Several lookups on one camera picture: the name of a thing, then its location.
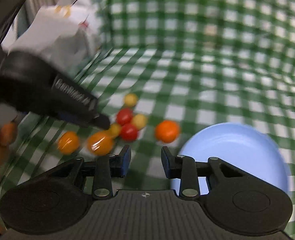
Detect red cherry tomato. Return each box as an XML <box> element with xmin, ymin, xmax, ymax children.
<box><xmin>115</xmin><ymin>108</ymin><xmax>133</xmax><ymax>126</ymax></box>
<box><xmin>120</xmin><ymin>123</ymin><xmax>138</xmax><ymax>141</ymax></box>

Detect orange fruit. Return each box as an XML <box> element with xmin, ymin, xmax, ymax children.
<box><xmin>57</xmin><ymin>131</ymin><xmax>80</xmax><ymax>155</ymax></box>
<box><xmin>87</xmin><ymin>131</ymin><xmax>114</xmax><ymax>156</ymax></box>
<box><xmin>155</xmin><ymin>120</ymin><xmax>180</xmax><ymax>144</ymax></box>

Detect yellow fruit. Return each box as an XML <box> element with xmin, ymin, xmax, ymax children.
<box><xmin>124</xmin><ymin>93</ymin><xmax>138</xmax><ymax>108</ymax></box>
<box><xmin>107</xmin><ymin>122</ymin><xmax>122</xmax><ymax>139</ymax></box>
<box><xmin>131</xmin><ymin>114</ymin><xmax>147</xmax><ymax>131</ymax></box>

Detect yellow fruit under finger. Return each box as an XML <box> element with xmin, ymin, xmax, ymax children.
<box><xmin>107</xmin><ymin>122</ymin><xmax>122</xmax><ymax>139</ymax></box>

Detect yellow fruit top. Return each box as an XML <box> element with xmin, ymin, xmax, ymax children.
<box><xmin>124</xmin><ymin>93</ymin><xmax>138</xmax><ymax>108</ymax></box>

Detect light blue plate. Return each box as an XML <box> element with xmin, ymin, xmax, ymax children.
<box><xmin>179</xmin><ymin>122</ymin><xmax>290</xmax><ymax>194</ymax></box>

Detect green white checkered cloth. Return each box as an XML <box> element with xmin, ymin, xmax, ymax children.
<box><xmin>0</xmin><ymin>0</ymin><xmax>295</xmax><ymax>238</ymax></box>

